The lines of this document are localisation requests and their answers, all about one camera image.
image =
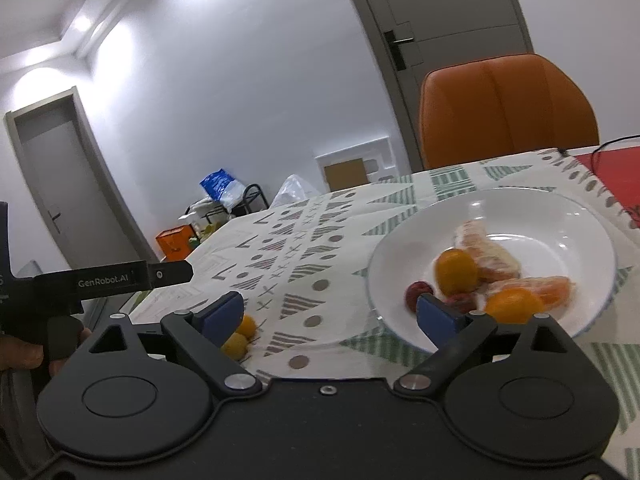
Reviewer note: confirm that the white plate with blue rim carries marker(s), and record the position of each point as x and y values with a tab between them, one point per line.
525	220

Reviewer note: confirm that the small yellow fruit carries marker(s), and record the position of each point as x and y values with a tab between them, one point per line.
235	346
246	325

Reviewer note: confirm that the peeled orange segment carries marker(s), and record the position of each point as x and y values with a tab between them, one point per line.
547	292
482	250

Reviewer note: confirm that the white foam packaging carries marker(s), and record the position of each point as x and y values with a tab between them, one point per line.
380	152

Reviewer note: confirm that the green bag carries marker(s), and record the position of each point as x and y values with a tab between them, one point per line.
205	235

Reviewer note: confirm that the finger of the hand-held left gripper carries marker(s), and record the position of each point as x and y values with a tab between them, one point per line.
170	274

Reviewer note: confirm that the patterned tablecloth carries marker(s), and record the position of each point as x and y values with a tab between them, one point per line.
310	260

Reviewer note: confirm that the person's left hand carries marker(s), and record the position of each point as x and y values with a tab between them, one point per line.
20	355

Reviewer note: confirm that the orange box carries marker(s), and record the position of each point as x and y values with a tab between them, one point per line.
175	242

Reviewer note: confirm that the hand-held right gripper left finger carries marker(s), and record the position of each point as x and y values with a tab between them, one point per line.
225	315

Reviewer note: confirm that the white plastic bag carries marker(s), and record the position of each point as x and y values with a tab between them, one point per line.
295	192

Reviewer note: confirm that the small orange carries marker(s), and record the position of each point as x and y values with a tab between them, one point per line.
455	272

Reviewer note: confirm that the black metal rack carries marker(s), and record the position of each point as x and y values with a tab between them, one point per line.
252	200

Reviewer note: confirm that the red and orange mat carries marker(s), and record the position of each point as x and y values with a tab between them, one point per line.
615	175

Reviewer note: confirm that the orange chair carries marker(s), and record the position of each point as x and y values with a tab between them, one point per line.
505	115

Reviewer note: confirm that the blue plastic bag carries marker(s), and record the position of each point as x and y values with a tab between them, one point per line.
220	187

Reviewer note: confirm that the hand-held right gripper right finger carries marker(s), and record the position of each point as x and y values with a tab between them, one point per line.
437	320

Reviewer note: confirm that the plain grey door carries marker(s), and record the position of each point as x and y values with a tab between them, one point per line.
65	180

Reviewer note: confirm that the large orange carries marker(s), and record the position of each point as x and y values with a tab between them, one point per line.
512	306

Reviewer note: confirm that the small red fruit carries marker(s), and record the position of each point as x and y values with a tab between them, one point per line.
419	294
461	303

